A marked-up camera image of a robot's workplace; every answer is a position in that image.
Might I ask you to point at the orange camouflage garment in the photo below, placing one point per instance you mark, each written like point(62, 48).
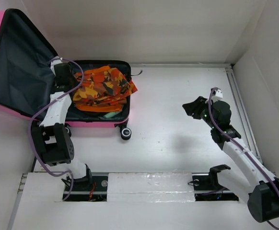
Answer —
point(104, 86)

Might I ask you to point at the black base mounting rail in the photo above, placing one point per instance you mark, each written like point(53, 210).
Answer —
point(166, 187)

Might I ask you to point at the pink hard-shell suitcase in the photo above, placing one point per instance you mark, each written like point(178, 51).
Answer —
point(26, 78)

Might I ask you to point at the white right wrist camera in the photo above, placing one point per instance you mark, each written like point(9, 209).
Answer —
point(217, 95)

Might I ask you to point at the orange cloth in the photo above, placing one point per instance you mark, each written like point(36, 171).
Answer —
point(100, 109)

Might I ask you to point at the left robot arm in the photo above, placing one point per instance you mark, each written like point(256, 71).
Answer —
point(50, 139)

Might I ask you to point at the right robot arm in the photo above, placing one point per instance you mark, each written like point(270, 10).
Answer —
point(259, 187)

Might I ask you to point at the green and white tube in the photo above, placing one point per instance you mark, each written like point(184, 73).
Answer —
point(111, 114)

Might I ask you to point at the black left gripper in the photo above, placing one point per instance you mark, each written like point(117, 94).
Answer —
point(75, 82)

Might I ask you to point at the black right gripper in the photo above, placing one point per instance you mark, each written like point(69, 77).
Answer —
point(195, 106)

